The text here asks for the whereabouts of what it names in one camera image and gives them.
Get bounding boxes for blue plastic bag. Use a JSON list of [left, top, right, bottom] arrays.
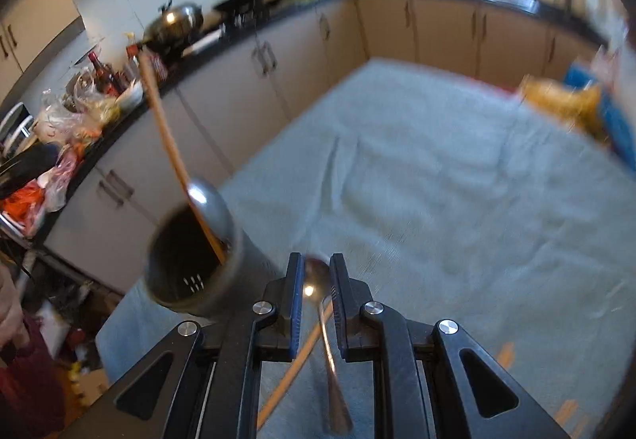
[[564, 62, 636, 164]]

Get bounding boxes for beige tall cabinet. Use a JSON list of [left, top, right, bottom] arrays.
[[0, 0, 83, 77]]

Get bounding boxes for dark sauce bottle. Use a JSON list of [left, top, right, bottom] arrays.
[[88, 50, 125, 95]]

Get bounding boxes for metal spoon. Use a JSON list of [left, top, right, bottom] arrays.
[[186, 177, 235, 246], [303, 257, 355, 435]]

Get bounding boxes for pile of clear plastic bags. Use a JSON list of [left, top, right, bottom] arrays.
[[35, 76, 145, 157]]

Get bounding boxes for blue tablecloth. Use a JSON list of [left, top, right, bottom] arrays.
[[94, 56, 636, 439]]

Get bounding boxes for beige base cabinets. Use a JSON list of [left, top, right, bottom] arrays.
[[42, 0, 604, 296]]

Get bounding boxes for yellow plastic bag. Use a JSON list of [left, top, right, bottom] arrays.
[[517, 75, 609, 144]]

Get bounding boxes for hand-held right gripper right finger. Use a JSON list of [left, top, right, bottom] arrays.
[[329, 253, 572, 439]]

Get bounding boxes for grey utensil holder cup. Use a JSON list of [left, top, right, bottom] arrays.
[[144, 208, 273, 319]]

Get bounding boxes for person's left hand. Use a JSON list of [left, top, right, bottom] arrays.
[[0, 265, 25, 350]]

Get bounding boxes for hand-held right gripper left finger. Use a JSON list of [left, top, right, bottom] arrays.
[[57, 251, 305, 439]]

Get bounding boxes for steel wok with lid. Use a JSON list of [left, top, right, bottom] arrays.
[[143, 3, 206, 53]]

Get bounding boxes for orange plastic bag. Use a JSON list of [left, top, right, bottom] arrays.
[[0, 156, 68, 237]]

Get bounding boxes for wooden chopstick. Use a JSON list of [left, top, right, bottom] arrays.
[[139, 52, 227, 266], [256, 305, 335, 431]]

